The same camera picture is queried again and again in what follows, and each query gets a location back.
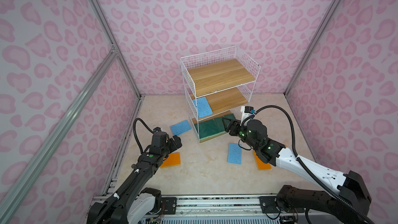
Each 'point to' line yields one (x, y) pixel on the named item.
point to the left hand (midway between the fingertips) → (175, 139)
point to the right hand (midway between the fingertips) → (225, 118)
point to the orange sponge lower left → (173, 159)
